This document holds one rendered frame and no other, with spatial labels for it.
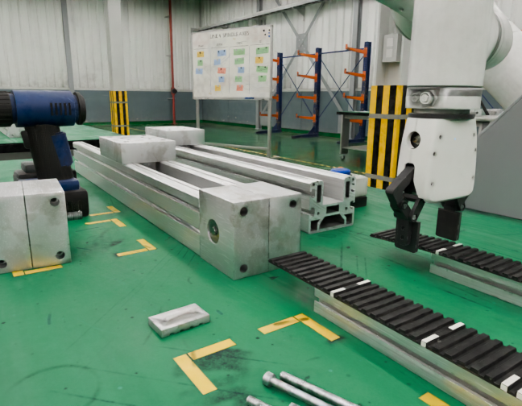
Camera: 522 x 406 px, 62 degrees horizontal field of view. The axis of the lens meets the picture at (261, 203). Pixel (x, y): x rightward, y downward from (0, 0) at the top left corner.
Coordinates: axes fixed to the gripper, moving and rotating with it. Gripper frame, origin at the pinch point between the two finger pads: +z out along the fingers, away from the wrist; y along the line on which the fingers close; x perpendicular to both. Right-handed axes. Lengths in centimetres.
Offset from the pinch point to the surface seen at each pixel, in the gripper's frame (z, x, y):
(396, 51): -56, 225, 261
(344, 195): -1.5, 17.9, 2.5
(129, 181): -2, 48, -24
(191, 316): 3.2, 2.3, -32.5
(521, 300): 3.3, -13.1, -1.9
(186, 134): -7, 75, 0
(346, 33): -169, 776, 739
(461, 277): 3.1, -6.4, -1.9
